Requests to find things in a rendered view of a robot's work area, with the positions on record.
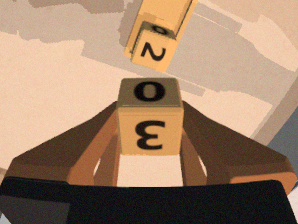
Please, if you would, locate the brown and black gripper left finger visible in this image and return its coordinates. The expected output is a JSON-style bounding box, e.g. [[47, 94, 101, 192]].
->
[[3, 101, 120, 186]]

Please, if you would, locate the tan number cube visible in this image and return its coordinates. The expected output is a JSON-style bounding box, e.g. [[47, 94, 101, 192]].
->
[[116, 78, 184, 156], [130, 21, 178, 73]]

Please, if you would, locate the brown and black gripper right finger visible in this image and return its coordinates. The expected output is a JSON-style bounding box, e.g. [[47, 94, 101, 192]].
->
[[179, 100, 297, 196]]

